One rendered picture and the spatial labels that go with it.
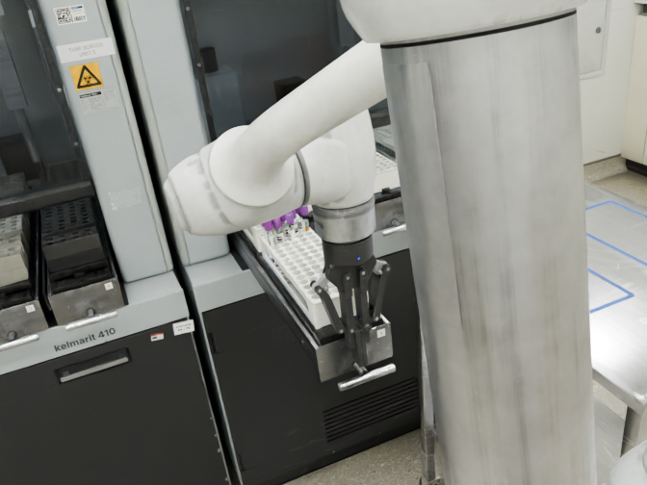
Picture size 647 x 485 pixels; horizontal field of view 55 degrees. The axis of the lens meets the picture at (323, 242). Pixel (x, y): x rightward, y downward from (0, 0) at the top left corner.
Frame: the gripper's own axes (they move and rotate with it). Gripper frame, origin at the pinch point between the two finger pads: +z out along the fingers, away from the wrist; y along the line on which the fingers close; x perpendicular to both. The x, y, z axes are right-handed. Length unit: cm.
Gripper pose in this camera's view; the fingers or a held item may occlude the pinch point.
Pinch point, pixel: (358, 344)
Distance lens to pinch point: 102.7
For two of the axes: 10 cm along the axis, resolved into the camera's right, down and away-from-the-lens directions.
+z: 1.1, 8.8, 4.6
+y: -9.2, 2.7, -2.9
